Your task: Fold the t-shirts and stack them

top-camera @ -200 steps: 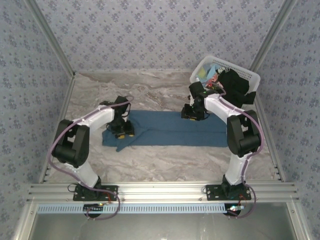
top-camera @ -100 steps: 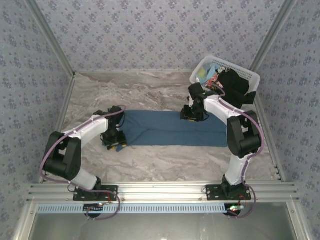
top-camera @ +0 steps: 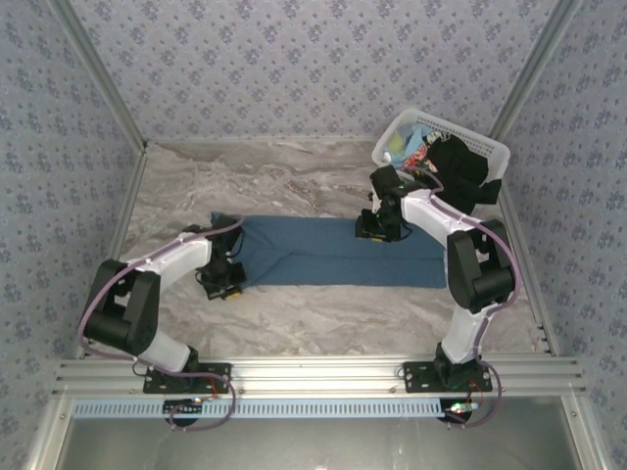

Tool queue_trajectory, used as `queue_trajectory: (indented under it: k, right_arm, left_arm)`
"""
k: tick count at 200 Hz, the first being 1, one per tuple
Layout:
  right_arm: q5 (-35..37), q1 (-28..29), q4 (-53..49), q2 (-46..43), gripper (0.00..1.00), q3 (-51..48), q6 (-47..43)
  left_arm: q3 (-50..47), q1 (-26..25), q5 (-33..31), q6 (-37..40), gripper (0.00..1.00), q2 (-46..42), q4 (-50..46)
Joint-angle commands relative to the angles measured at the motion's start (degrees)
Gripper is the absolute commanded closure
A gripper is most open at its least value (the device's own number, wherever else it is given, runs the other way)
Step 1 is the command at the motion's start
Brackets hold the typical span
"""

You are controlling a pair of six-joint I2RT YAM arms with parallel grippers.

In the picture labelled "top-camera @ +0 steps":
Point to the blue t-shirt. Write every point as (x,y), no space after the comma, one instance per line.
(333,254)

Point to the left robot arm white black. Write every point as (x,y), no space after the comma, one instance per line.
(176,259)

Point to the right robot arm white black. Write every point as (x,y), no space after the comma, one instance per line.
(431,210)

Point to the floral print garment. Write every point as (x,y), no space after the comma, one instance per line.
(419,155)

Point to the yellow-green garment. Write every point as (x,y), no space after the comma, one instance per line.
(397,143)

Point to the light blue garment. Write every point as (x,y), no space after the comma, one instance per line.
(412,139)

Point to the black t-shirt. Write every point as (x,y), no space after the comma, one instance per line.
(460,166)

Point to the aluminium front beam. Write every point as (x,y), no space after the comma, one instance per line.
(313,374)

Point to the black controller board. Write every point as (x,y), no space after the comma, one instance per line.
(183,405)
(458,410)

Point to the white plastic laundry basket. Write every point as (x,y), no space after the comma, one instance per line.
(497,156)

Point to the grey metal lower panel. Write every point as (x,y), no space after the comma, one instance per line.
(313,445)

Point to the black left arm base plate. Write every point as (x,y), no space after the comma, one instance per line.
(215,379)

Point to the aluminium back rail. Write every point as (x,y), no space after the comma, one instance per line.
(255,141)

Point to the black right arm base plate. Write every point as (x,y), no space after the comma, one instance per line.
(416,379)

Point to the aluminium corner post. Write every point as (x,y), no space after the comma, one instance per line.
(98,73)
(536,73)

